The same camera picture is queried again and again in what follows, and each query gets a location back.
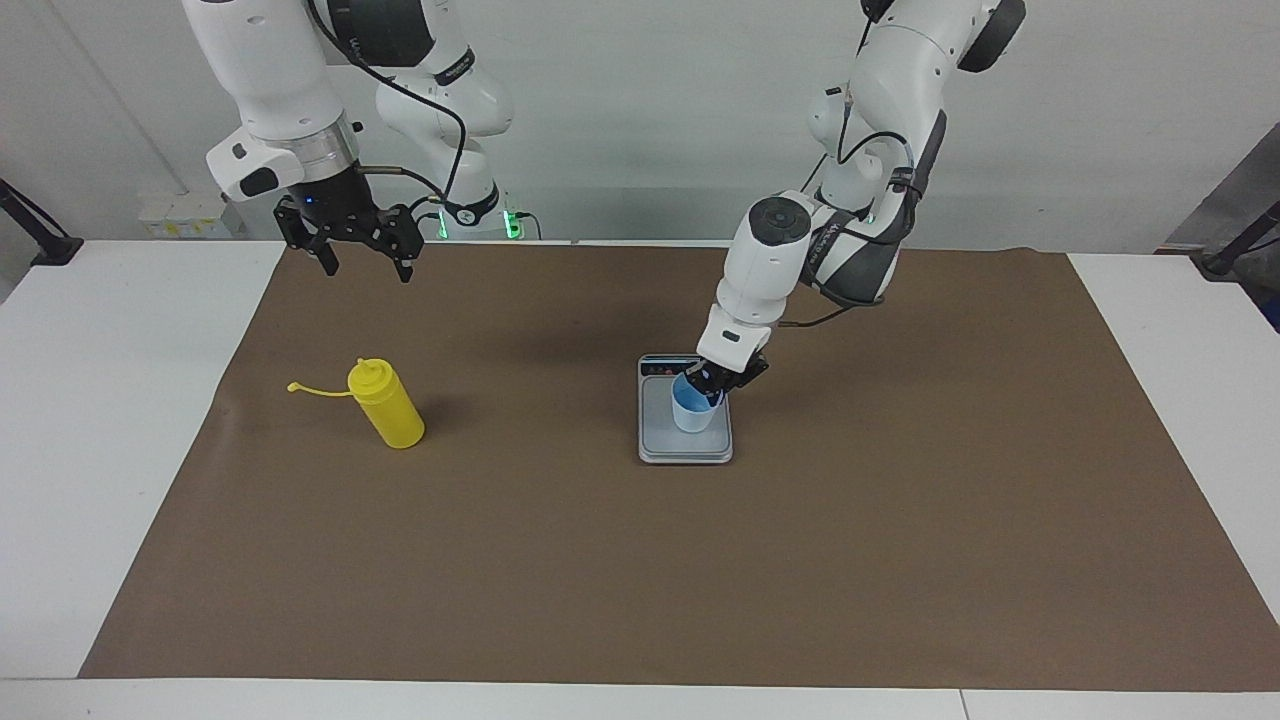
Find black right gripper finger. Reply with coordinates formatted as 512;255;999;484
274;200;340;278
375;205;422;285

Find light blue plastic cup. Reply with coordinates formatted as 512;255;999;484
671;373;727;435

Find yellow squeeze bottle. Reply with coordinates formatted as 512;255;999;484
287;358;426;450

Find silver digital kitchen scale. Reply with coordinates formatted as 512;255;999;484
637;353;734;466

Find brown table mat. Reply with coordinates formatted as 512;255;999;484
78;243;1280;693

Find black clamp stand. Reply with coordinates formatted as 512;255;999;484
0;178;84;267
1198;198;1280;278

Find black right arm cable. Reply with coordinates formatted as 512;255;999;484
305;0;471;216

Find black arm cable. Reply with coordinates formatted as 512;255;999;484
305;0;471;216
778;85;919;333

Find black base cable bundle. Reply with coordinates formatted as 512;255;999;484
795;152;833;206

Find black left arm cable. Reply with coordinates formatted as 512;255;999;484
778;85;919;333

